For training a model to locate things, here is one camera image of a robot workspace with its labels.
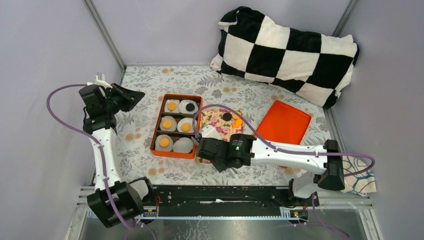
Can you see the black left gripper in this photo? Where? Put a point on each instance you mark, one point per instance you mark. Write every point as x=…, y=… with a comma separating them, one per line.
x=128, y=95

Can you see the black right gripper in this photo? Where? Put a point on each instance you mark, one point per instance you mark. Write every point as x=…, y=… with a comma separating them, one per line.
x=219, y=167

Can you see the floral cookie tray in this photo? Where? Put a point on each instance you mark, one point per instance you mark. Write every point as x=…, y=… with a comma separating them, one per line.
x=213, y=117

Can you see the orange box lid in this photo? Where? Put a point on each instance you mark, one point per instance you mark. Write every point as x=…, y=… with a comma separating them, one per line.
x=284, y=124

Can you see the black sandwich cookie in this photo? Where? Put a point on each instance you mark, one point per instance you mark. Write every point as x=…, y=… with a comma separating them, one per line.
x=190, y=107
x=227, y=116

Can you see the orange cookie box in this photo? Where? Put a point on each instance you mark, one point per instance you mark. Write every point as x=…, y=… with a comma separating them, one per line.
x=175, y=135

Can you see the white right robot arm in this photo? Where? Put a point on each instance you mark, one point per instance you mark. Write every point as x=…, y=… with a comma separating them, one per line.
x=323, y=163

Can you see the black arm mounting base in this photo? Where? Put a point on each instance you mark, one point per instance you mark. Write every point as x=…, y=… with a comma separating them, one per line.
x=211, y=201

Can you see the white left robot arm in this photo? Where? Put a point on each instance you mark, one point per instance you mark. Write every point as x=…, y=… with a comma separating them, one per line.
x=114, y=200

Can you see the orange jam cookie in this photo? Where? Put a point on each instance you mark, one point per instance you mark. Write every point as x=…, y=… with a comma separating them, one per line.
x=237, y=123

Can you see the floral table mat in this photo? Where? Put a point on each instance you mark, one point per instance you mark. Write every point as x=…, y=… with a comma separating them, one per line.
x=254, y=99

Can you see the black white checkered blanket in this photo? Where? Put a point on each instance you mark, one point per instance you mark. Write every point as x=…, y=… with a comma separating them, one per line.
x=311, y=65

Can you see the white blue patterned cloth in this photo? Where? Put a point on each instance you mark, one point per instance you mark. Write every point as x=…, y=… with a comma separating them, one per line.
x=361, y=184

